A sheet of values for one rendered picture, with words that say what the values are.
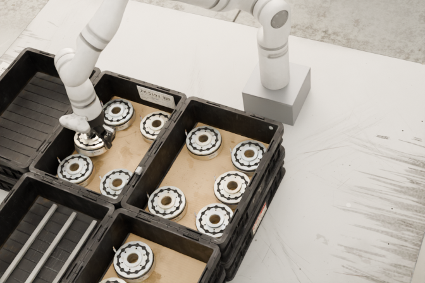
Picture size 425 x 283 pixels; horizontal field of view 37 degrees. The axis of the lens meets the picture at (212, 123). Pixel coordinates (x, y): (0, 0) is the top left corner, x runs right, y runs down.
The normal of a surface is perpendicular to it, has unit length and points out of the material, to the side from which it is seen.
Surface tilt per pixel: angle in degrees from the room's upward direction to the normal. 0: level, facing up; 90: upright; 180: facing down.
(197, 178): 0
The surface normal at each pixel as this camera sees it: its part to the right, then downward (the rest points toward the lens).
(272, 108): -0.41, 0.75
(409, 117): -0.12, -0.61
